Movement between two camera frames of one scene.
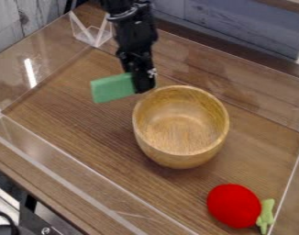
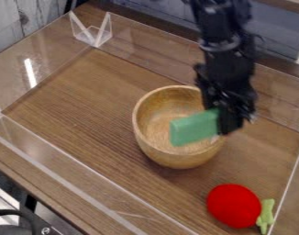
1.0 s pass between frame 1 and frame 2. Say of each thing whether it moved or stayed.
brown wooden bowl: stayed
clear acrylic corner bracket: stayed
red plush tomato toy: stayed
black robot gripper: moved
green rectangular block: moved
